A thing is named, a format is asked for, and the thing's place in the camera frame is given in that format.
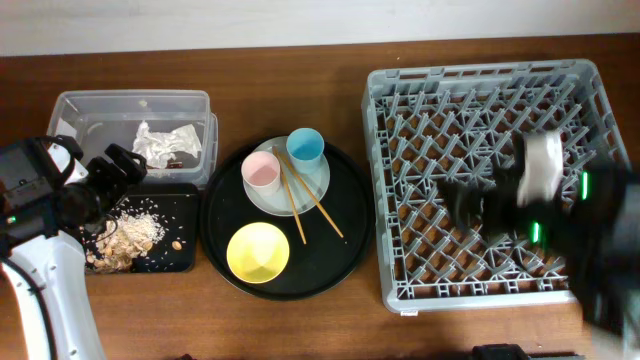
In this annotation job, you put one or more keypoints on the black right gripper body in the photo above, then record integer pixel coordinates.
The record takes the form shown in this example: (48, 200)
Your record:
(536, 225)

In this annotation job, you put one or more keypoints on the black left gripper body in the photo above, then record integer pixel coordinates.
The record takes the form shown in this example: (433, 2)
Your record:
(105, 176)

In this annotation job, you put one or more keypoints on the white napkin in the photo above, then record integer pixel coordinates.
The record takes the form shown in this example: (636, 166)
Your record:
(159, 148)

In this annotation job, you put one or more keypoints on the gold snack wrapper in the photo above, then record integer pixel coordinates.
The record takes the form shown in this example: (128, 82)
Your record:
(174, 165)

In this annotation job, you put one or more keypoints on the food scraps and rice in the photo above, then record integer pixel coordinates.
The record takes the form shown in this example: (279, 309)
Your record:
(138, 238)

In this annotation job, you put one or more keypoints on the pink cup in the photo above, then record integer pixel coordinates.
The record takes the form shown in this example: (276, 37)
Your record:
(261, 172)

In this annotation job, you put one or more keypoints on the yellow bowl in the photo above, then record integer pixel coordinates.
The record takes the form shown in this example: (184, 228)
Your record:
(257, 253)

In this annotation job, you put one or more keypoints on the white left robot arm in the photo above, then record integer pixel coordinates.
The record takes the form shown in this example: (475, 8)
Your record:
(47, 273)

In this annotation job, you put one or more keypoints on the grey dishwasher rack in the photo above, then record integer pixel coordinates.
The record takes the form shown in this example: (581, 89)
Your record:
(457, 123)

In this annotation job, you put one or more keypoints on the clear plastic bin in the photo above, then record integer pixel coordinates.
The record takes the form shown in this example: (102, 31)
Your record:
(103, 117)

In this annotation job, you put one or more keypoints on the black rectangular tray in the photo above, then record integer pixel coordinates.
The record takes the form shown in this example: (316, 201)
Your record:
(181, 200)

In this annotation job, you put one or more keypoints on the white label on bin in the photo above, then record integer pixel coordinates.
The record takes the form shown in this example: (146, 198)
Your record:
(63, 128)

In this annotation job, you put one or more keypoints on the wooden chopstick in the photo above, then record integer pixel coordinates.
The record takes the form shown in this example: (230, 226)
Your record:
(292, 202)
(309, 192)

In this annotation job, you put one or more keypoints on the round black tray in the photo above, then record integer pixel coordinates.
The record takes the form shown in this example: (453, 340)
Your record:
(314, 266)

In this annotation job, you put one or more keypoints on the blue cup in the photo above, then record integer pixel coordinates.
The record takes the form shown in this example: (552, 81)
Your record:
(305, 148)

